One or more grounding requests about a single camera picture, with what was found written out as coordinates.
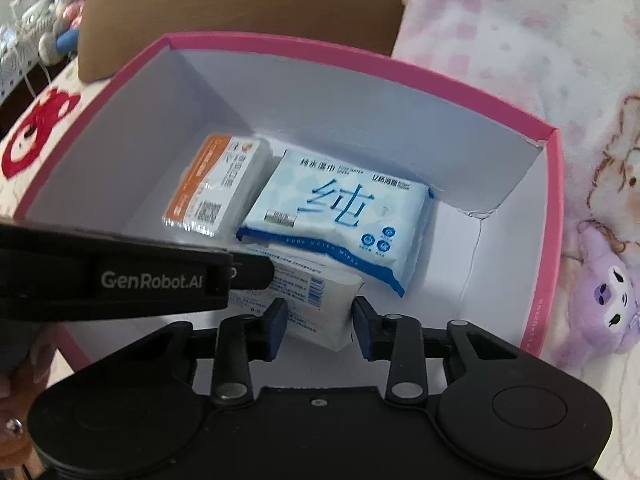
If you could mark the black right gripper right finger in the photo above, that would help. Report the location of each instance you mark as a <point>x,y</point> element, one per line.
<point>397,339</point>

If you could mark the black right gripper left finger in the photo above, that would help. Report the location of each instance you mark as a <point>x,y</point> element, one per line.
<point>241,340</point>

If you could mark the purple plush toy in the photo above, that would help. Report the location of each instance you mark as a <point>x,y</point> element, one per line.
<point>603,311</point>

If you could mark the person's left hand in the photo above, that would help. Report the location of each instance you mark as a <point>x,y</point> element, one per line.
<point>18,389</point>

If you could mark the blue wet wipes pack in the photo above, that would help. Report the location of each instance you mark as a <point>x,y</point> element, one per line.
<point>370,221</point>

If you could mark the bear print blanket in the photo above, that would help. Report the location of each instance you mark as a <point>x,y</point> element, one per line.
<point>44,133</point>

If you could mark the pink cardboard box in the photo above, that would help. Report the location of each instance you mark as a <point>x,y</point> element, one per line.
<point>491,250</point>

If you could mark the orange white tissue pack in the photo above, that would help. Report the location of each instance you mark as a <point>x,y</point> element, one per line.
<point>219,186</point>

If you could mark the grey plush toy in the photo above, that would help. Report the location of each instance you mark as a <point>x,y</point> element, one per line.
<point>62,40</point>

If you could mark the brown pillow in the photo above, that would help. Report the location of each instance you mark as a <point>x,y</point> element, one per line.
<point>113,32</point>

